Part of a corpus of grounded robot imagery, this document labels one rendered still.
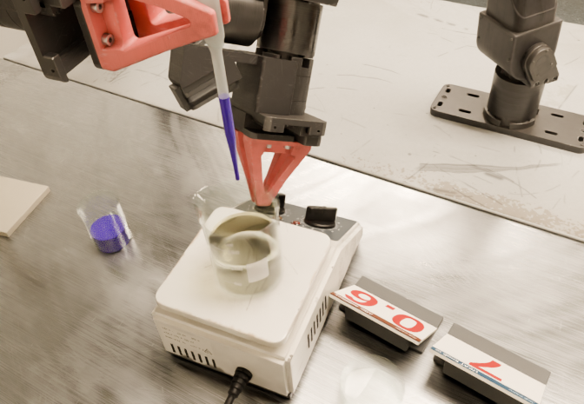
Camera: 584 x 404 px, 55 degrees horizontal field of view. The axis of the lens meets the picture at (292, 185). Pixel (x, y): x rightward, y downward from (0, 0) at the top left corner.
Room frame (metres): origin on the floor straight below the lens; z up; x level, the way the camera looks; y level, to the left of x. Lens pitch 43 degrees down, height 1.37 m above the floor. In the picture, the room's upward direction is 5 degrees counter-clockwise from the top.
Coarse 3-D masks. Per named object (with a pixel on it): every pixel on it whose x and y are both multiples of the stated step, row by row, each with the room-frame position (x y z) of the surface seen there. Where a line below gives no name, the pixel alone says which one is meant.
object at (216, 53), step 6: (210, 48) 0.30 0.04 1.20; (216, 48) 0.30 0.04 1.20; (216, 54) 0.30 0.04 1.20; (216, 60) 0.30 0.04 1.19; (222, 60) 0.30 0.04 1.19; (216, 66) 0.30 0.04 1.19; (222, 66) 0.30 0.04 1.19; (216, 72) 0.30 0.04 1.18; (222, 72) 0.30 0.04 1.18; (216, 78) 0.30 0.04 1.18; (222, 78) 0.30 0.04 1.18; (216, 84) 0.30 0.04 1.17; (222, 84) 0.30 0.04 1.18; (222, 90) 0.30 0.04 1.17; (228, 90) 0.30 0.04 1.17; (222, 96) 0.30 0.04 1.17; (228, 96) 0.30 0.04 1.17
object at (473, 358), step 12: (444, 348) 0.25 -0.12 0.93; (456, 348) 0.25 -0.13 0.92; (468, 348) 0.25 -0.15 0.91; (468, 360) 0.23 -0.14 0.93; (480, 360) 0.24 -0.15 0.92; (492, 360) 0.24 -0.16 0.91; (492, 372) 0.22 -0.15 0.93; (504, 372) 0.23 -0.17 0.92; (516, 372) 0.23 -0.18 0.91; (504, 384) 0.21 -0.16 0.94; (516, 384) 0.21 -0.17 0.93; (528, 384) 0.21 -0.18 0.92; (540, 384) 0.22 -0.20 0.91; (528, 396) 0.20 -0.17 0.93
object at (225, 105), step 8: (224, 104) 0.30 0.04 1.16; (224, 112) 0.30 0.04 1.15; (224, 120) 0.30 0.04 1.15; (232, 120) 0.30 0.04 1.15; (224, 128) 0.30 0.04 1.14; (232, 128) 0.30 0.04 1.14; (232, 136) 0.30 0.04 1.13; (232, 144) 0.30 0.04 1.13; (232, 152) 0.30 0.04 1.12; (232, 160) 0.30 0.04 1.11
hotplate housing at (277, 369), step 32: (352, 256) 0.37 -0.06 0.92; (320, 288) 0.29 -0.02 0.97; (160, 320) 0.27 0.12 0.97; (192, 320) 0.27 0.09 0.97; (320, 320) 0.28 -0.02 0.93; (192, 352) 0.26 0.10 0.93; (224, 352) 0.25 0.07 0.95; (256, 352) 0.24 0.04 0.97; (288, 352) 0.23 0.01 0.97; (256, 384) 0.24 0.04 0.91; (288, 384) 0.23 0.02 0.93
